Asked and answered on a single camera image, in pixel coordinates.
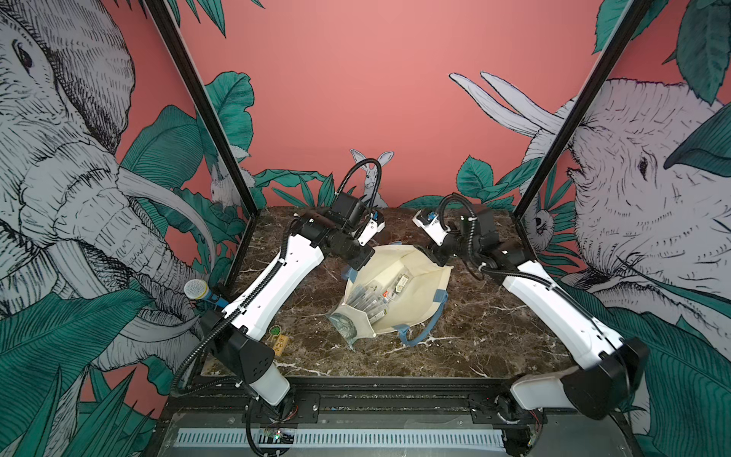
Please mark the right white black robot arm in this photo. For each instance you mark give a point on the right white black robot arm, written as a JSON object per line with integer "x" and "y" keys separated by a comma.
{"x": 608, "y": 368}

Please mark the small wooden tag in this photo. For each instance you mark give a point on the small wooden tag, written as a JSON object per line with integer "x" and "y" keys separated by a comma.
{"x": 280, "y": 344}

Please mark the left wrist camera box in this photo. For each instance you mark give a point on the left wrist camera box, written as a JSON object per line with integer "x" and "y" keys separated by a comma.
{"x": 355, "y": 218}

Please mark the clear compass case barcode label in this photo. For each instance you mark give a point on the clear compass case barcode label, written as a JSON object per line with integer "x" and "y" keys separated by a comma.
{"x": 396, "y": 287}

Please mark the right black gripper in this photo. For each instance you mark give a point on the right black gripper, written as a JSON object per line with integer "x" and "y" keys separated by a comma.
{"x": 441, "y": 261}

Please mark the black right frame post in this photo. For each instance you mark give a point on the black right frame post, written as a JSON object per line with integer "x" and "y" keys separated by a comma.
{"x": 632, "y": 15}

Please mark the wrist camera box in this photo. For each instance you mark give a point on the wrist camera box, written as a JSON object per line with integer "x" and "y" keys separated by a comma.
{"x": 455, "y": 224}
{"x": 355, "y": 218}

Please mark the black frame post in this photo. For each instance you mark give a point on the black frame post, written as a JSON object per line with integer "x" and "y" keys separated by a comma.
{"x": 632, "y": 15}
{"x": 163, "y": 20}

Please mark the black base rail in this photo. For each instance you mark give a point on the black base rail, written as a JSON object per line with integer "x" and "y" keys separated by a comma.
{"x": 311, "y": 399}

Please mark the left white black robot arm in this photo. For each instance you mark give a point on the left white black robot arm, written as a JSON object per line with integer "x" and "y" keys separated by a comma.
{"x": 235, "y": 335}

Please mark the white vented cable duct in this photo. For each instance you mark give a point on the white vented cable duct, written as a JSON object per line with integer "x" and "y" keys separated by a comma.
{"x": 321, "y": 438}

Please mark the cream canvas tote bag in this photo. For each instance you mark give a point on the cream canvas tote bag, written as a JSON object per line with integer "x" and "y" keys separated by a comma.
{"x": 411, "y": 315}

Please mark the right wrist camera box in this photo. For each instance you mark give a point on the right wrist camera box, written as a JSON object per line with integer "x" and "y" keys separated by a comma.
{"x": 455, "y": 224}

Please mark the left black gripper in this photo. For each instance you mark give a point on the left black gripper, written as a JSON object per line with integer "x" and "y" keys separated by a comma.
{"x": 360, "y": 262}

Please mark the black left frame post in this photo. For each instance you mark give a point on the black left frame post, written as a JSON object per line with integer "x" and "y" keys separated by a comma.
{"x": 163, "y": 20}

